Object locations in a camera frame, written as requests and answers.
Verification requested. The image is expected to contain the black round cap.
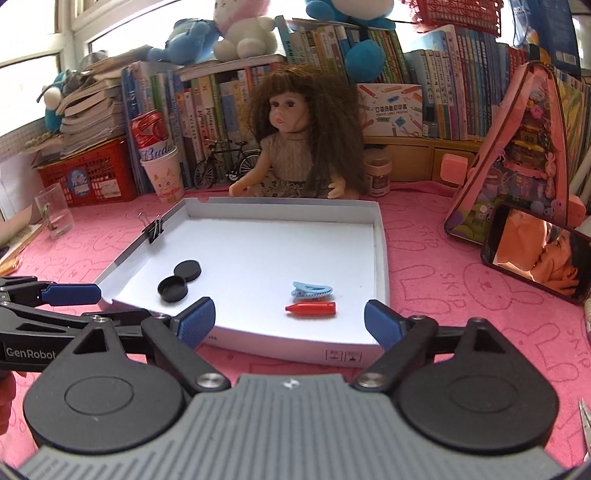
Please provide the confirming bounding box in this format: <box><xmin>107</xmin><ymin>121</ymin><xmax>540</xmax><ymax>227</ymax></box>
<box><xmin>173</xmin><ymin>259</ymin><xmax>201</xmax><ymax>282</ymax></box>
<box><xmin>157</xmin><ymin>275</ymin><xmax>188</xmax><ymax>303</ymax></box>

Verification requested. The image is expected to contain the red crayon cap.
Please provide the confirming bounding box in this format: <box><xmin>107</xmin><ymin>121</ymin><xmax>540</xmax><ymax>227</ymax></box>
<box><xmin>284</xmin><ymin>301</ymin><xmax>337</xmax><ymax>317</ymax></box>

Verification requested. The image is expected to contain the light blue hair clip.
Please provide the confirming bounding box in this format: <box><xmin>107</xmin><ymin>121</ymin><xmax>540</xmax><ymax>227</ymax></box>
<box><xmin>291</xmin><ymin>281</ymin><xmax>332</xmax><ymax>299</ymax></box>

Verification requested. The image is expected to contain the pink mat with bunnies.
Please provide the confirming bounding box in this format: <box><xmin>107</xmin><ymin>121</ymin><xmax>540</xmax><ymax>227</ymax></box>
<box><xmin>18</xmin><ymin>191</ymin><xmax>590</xmax><ymax>467</ymax></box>

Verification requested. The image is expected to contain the black binder clip on tray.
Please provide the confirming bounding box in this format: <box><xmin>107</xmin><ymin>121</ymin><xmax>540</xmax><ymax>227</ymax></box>
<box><xmin>137</xmin><ymin>211</ymin><xmax>163</xmax><ymax>244</ymax></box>

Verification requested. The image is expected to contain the white cardboard tray box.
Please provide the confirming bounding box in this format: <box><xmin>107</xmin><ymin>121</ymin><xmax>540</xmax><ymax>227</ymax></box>
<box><xmin>97</xmin><ymin>198</ymin><xmax>390</xmax><ymax>368</ymax></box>

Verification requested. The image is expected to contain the red plastic basket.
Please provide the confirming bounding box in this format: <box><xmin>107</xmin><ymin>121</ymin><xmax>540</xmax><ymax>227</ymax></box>
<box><xmin>36</xmin><ymin>136</ymin><xmax>137</xmax><ymax>207</ymax></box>

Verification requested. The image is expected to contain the smartphone with video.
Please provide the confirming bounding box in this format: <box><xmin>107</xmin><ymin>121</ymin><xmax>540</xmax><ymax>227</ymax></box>
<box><xmin>481</xmin><ymin>203</ymin><xmax>590</xmax><ymax>304</ymax></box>

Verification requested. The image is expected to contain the miniature black bicycle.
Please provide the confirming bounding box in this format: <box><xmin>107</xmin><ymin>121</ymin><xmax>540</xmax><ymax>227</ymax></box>
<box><xmin>193</xmin><ymin>139</ymin><xmax>260</xmax><ymax>190</ymax></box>

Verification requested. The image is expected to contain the white paper cup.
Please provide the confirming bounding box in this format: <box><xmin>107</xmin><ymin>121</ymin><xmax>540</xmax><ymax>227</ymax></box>
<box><xmin>140</xmin><ymin>147</ymin><xmax>184</xmax><ymax>204</ymax></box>

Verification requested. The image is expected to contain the small brown lidded jar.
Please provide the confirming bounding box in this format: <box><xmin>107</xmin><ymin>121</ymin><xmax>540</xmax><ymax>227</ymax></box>
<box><xmin>363</xmin><ymin>149</ymin><xmax>393</xmax><ymax>197</ymax></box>

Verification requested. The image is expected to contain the wooden drawer organizer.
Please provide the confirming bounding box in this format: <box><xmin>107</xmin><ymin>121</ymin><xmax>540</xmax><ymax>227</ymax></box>
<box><xmin>365</xmin><ymin>136</ymin><xmax>482</xmax><ymax>186</ymax></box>

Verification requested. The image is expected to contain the stack of books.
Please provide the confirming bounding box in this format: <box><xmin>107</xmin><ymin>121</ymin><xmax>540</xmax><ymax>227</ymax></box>
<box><xmin>32</xmin><ymin>55</ymin><xmax>129</xmax><ymax>158</ymax></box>

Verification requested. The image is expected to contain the red beer can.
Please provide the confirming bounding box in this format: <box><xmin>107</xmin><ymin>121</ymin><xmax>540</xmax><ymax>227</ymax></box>
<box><xmin>131</xmin><ymin>110</ymin><xmax>175</xmax><ymax>162</ymax></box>

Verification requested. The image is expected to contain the pink triangular dollhouse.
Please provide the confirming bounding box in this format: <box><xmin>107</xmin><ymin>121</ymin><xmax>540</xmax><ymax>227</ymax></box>
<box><xmin>443</xmin><ymin>61</ymin><xmax>569</xmax><ymax>245</ymax></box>

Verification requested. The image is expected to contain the colourful stationery box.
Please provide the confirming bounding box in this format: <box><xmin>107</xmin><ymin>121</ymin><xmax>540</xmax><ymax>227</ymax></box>
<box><xmin>356</xmin><ymin>83</ymin><xmax>423</xmax><ymax>137</ymax></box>

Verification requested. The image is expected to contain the brown haired doll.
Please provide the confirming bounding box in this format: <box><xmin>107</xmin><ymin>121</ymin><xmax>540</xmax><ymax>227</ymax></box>
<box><xmin>228</xmin><ymin>65</ymin><xmax>367</xmax><ymax>199</ymax></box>

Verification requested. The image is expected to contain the blue plush toy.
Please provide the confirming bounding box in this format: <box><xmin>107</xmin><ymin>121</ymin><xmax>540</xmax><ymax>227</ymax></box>
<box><xmin>146</xmin><ymin>19</ymin><xmax>221</xmax><ymax>66</ymax></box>

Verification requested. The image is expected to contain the white pink plush toy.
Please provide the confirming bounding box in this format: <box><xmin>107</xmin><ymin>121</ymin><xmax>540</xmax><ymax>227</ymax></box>
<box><xmin>213</xmin><ymin>0</ymin><xmax>277</xmax><ymax>62</ymax></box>

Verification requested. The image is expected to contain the upper red basket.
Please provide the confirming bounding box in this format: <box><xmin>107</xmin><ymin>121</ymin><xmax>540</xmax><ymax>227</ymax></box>
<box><xmin>403</xmin><ymin>0</ymin><xmax>503</xmax><ymax>37</ymax></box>

